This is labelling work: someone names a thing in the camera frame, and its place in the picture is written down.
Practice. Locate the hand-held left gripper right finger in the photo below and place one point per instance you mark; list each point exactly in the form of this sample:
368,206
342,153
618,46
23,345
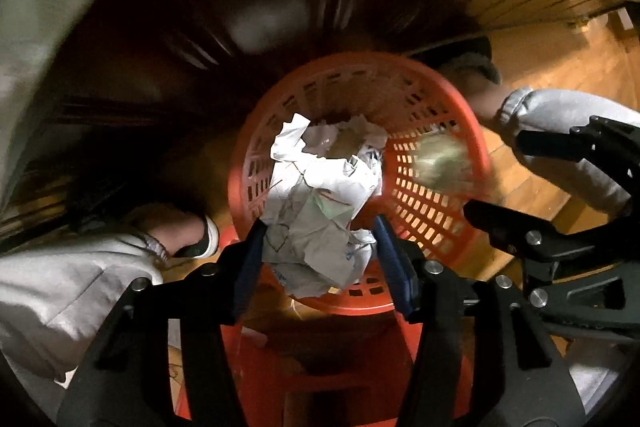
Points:
395,267

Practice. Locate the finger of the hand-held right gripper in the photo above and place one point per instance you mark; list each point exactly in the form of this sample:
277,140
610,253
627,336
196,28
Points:
575,144
505,227

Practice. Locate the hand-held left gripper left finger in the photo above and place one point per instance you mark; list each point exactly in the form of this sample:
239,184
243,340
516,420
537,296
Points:
250,257

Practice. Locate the red plastic basket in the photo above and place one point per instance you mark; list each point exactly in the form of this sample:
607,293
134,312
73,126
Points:
425,217

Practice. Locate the white paper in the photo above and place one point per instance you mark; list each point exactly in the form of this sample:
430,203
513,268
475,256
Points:
320,217

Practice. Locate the gold can lid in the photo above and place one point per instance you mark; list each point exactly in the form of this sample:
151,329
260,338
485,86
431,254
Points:
442,162

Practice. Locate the person's right leg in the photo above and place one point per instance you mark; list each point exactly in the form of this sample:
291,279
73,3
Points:
565,127

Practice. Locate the person's leg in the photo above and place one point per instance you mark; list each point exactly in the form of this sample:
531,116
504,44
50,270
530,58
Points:
565,127
55,287

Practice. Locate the person's left shoe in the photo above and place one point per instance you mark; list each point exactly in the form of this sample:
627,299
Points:
202,242

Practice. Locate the person's shoe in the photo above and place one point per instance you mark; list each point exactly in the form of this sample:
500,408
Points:
472,57
202,242

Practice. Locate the red plastic stool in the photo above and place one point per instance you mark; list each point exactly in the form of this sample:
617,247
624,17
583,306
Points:
320,357

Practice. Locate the person's right shoe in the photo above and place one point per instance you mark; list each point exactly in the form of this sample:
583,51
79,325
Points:
472,57

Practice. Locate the person's left leg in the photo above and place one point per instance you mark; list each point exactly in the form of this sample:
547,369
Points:
55,287

